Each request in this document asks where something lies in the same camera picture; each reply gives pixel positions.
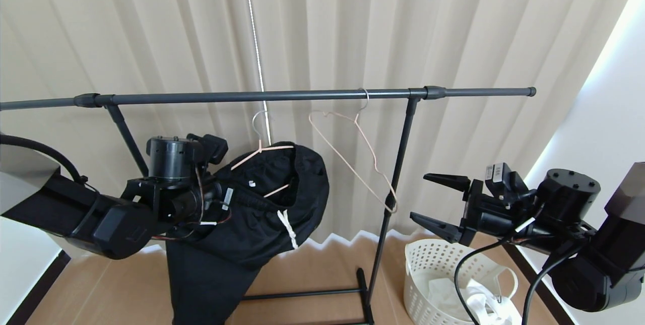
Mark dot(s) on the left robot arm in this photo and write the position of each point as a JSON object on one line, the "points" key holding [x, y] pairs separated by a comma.
{"points": [[75, 214]]}

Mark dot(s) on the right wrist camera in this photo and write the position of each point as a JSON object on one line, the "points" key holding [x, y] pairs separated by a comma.
{"points": [[504, 179]]}

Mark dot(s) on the black clothes rack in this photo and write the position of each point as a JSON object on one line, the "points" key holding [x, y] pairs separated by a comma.
{"points": [[227, 97]]}

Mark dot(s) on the pink clothes hanger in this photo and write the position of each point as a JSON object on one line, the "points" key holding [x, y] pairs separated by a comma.
{"points": [[272, 148], [365, 138]]}

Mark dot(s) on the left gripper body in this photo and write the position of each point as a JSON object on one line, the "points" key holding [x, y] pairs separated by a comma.
{"points": [[201, 204]]}

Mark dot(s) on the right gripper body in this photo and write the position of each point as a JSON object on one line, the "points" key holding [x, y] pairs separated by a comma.
{"points": [[504, 219]]}

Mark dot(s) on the black shorts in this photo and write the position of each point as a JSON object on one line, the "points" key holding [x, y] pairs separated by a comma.
{"points": [[211, 274]]}

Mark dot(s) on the beige curtain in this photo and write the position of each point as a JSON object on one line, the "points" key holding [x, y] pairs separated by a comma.
{"points": [[151, 27]]}

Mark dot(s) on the white garment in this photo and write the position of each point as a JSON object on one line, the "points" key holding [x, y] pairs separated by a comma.
{"points": [[448, 295]]}

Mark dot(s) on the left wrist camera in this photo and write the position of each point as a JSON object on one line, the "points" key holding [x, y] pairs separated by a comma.
{"points": [[214, 146]]}

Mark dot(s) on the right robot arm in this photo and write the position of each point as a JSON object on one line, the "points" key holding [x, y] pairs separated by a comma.
{"points": [[604, 249]]}

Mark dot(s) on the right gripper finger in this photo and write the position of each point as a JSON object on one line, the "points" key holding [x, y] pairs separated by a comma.
{"points": [[448, 182], [438, 228]]}

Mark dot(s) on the white laundry basket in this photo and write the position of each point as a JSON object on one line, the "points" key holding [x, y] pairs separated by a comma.
{"points": [[428, 259]]}

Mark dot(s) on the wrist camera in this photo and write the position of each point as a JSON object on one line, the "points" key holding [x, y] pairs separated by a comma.
{"points": [[504, 179], [214, 146]]}

